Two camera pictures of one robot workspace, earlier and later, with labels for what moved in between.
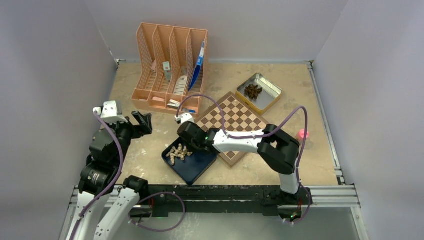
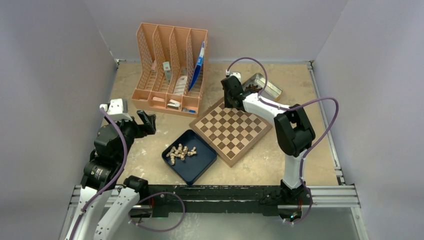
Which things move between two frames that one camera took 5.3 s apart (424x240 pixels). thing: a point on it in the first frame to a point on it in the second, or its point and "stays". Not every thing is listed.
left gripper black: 144,127 stays
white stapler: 173,104 stays
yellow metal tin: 258,93 stays
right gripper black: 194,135 to 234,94
